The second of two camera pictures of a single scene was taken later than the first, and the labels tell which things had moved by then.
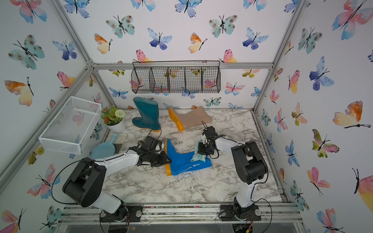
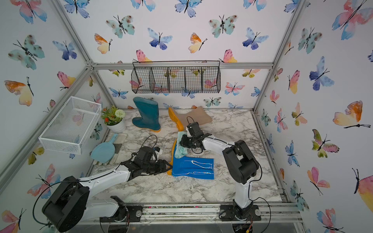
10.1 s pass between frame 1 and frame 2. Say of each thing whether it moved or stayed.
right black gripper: moved
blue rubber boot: moved
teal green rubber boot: stayed
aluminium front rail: stayed
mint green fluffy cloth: moved
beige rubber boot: stayed
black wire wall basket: stayed
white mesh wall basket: stayed
